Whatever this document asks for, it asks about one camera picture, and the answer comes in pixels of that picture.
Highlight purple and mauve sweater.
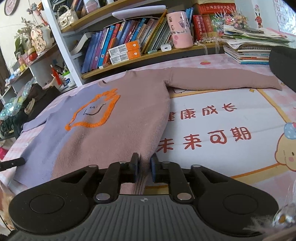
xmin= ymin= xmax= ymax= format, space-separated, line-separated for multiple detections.
xmin=14 ymin=67 xmax=282 ymax=188

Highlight dark clothes pile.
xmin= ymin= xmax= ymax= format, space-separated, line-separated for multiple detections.
xmin=1 ymin=83 xmax=60 ymax=140

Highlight pink cartoon table mat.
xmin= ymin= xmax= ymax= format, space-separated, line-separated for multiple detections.
xmin=1 ymin=55 xmax=295 ymax=202

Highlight white side shelf unit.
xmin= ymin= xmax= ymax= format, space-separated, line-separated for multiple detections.
xmin=1 ymin=43 xmax=63 ymax=104

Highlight lower orange white box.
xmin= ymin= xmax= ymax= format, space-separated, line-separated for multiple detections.
xmin=110 ymin=49 xmax=142 ymax=65

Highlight orange white box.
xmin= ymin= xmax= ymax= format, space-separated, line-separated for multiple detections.
xmin=110 ymin=49 xmax=142 ymax=65
xmin=108 ymin=40 xmax=140 ymax=57

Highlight white USB charger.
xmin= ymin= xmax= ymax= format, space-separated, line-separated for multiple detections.
xmin=160 ymin=44 xmax=171 ymax=52

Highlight upper orange white box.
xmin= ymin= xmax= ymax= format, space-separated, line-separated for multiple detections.
xmin=108 ymin=40 xmax=140 ymax=57

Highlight wooden white bookshelf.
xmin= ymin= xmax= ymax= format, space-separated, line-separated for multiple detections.
xmin=42 ymin=1 xmax=223 ymax=86

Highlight pink cylindrical cup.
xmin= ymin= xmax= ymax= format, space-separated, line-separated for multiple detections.
xmin=166 ymin=11 xmax=194 ymax=49

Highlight row of colourful books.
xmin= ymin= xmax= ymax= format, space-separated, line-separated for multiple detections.
xmin=81 ymin=10 xmax=192 ymax=74

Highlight stack of books and notebooks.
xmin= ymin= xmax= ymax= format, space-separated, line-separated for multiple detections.
xmin=221 ymin=25 xmax=292 ymax=65

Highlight red dictionaries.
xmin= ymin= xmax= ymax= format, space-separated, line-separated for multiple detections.
xmin=192 ymin=0 xmax=236 ymax=41

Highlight white handbag with pearls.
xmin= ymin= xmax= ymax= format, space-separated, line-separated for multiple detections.
xmin=57 ymin=5 xmax=79 ymax=30

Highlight colourful star flower bouquet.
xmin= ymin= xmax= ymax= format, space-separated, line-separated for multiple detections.
xmin=211 ymin=11 xmax=249 ymax=33

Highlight pearl bead string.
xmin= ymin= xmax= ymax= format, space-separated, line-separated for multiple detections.
xmin=194 ymin=38 xmax=223 ymax=46

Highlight round wall clock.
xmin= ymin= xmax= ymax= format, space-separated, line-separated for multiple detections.
xmin=4 ymin=0 xmax=20 ymax=16

